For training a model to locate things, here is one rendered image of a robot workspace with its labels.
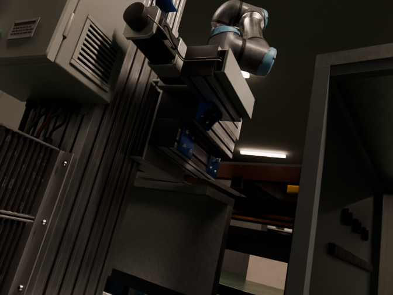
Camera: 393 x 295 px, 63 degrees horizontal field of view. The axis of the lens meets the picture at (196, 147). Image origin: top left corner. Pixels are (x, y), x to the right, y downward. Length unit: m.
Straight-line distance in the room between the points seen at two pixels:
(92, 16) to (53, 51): 0.14
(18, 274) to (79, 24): 0.57
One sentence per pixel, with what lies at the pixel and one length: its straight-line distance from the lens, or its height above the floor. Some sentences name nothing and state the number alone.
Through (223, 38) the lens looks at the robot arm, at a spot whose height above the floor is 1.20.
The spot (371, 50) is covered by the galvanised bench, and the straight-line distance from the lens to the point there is 0.95.
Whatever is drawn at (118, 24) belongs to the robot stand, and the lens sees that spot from 0.88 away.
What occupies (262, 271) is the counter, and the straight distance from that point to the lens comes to 7.39.
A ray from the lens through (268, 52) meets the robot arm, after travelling 1.26.
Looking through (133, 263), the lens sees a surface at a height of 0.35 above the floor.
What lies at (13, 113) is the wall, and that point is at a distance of 4.61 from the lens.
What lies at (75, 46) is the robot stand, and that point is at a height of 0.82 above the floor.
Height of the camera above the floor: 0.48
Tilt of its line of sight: 16 degrees up
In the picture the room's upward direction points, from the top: 13 degrees clockwise
